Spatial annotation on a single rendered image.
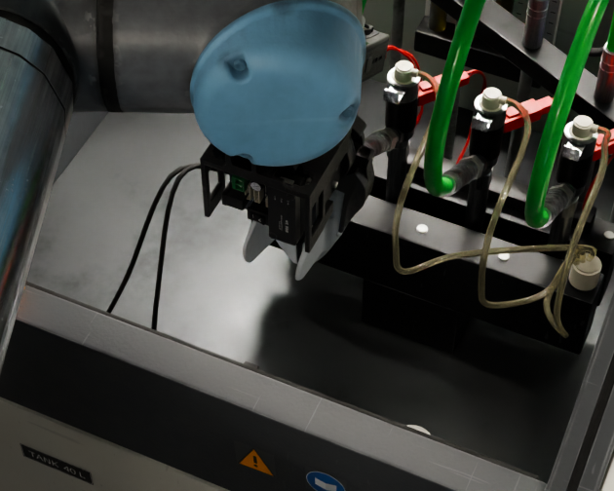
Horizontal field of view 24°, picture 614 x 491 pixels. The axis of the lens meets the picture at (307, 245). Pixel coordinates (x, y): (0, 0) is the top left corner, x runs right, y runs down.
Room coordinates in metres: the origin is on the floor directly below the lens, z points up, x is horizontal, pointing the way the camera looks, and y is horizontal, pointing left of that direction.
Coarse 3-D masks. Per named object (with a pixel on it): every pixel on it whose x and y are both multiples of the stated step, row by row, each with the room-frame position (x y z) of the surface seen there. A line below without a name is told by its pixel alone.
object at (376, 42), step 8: (368, 24) 0.69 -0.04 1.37; (368, 32) 0.68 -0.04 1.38; (376, 32) 0.68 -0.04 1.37; (368, 40) 0.66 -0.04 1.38; (376, 40) 0.67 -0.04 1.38; (384, 40) 0.67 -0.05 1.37; (368, 48) 0.65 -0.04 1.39; (376, 48) 0.66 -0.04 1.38; (384, 48) 0.67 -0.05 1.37; (368, 56) 0.65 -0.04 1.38; (376, 56) 0.66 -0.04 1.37; (384, 56) 0.67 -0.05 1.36; (368, 64) 0.64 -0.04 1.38; (376, 64) 0.66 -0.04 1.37; (368, 72) 0.65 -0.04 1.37; (376, 72) 0.66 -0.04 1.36
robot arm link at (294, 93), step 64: (128, 0) 0.48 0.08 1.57; (192, 0) 0.48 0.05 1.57; (256, 0) 0.47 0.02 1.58; (320, 0) 0.48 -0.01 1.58; (128, 64) 0.46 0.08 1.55; (192, 64) 0.46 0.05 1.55; (256, 64) 0.44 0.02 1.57; (320, 64) 0.44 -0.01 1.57; (256, 128) 0.44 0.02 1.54; (320, 128) 0.44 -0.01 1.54
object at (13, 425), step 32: (0, 416) 0.79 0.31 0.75; (32, 416) 0.77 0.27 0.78; (0, 448) 0.79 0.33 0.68; (32, 448) 0.77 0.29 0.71; (64, 448) 0.76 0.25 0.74; (96, 448) 0.74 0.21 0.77; (0, 480) 0.80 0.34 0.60; (32, 480) 0.78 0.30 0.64; (64, 480) 0.76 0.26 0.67; (96, 480) 0.74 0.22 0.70; (128, 480) 0.73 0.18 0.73; (160, 480) 0.71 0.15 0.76; (192, 480) 0.70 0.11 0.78
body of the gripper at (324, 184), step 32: (352, 128) 0.59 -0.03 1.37; (224, 160) 0.56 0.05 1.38; (320, 160) 0.56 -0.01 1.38; (352, 160) 0.59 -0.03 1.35; (224, 192) 0.57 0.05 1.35; (256, 192) 0.56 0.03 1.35; (288, 192) 0.54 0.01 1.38; (320, 192) 0.55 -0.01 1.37; (288, 224) 0.54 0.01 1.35; (320, 224) 0.55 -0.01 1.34
